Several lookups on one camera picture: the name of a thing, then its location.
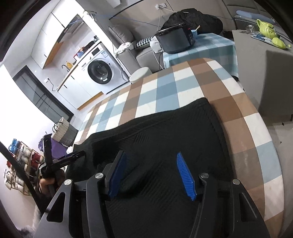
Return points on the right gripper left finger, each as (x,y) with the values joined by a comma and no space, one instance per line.
(114,174)

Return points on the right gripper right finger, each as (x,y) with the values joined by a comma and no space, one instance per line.
(186,176)

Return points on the black knit garment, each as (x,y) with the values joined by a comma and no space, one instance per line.
(151,200)

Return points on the white cloth on sofa arm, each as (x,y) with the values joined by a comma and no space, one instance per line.
(123,47)

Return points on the black clothes pile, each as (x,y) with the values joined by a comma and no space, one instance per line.
(193,18)

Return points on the person's left hand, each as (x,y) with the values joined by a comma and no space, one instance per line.
(46,183)

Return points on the shoe rack with shoes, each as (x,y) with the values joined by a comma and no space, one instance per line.
(29,160)

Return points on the purple cloth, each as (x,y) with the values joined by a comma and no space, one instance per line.
(57,149)

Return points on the woven laundry basket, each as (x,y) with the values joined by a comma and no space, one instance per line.
(64,132)

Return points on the checkered plaid tablecloth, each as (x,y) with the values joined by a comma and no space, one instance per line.
(255,158)

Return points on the round white stool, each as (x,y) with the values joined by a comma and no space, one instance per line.
(140,74)

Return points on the white washing machine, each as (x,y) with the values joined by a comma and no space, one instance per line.
(100,72)

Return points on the houndstooth pillow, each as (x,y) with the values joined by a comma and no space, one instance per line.
(143,43)

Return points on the grey cabinet box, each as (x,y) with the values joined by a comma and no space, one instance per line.
(265,72)

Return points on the grey sofa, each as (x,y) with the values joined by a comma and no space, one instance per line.
(135,59)

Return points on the teal checkered small tablecloth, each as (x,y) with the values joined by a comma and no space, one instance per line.
(209,46)

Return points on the black rice cooker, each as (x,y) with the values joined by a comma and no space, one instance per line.
(176,38)

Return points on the green teapot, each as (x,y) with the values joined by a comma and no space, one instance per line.
(267,29)

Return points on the wall power socket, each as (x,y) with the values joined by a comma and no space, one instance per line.
(160,6)

